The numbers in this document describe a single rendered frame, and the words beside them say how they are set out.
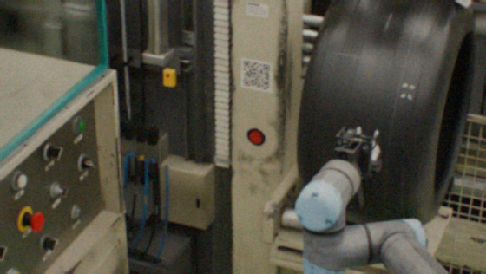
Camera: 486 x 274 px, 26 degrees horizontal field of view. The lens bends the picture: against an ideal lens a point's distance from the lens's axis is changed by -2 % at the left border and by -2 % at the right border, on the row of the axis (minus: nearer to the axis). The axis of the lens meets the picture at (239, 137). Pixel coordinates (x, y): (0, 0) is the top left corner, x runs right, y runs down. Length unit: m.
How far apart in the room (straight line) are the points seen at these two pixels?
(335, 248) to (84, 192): 0.73
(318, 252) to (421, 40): 0.53
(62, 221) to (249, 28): 0.59
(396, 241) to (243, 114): 0.72
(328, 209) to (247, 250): 0.87
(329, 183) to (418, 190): 0.41
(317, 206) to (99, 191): 0.79
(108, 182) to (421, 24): 0.81
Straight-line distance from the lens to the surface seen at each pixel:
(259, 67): 2.37
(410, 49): 2.14
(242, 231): 2.61
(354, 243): 1.87
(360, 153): 1.97
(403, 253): 1.80
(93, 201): 2.44
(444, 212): 2.70
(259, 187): 2.52
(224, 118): 2.48
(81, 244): 2.40
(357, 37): 2.16
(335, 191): 1.82
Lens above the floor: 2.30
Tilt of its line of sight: 30 degrees down
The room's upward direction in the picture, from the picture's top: straight up
